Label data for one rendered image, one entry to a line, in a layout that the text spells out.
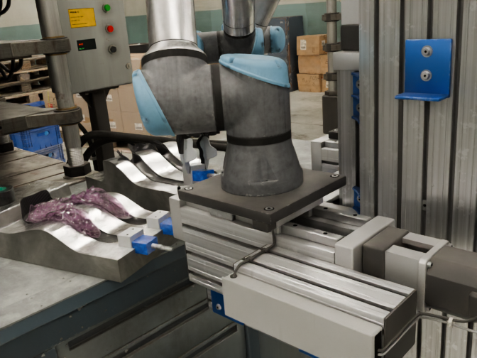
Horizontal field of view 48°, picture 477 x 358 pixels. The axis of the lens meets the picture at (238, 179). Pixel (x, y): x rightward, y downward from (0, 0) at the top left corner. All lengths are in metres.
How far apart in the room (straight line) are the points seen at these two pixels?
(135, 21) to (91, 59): 7.99
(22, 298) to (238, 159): 0.57
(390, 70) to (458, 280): 0.36
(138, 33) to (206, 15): 1.30
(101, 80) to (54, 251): 1.08
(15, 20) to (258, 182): 8.10
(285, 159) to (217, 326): 0.81
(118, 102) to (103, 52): 3.38
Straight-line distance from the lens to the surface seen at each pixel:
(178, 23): 0.94
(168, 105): 0.88
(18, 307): 1.20
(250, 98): 0.88
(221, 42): 1.29
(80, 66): 2.19
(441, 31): 0.89
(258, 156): 0.90
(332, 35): 5.50
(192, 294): 1.50
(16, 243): 1.39
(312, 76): 8.25
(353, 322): 0.73
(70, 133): 2.04
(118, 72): 2.28
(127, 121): 5.58
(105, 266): 1.21
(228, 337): 1.67
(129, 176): 1.58
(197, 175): 1.40
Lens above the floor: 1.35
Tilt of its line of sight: 18 degrees down
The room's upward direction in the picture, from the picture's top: 5 degrees counter-clockwise
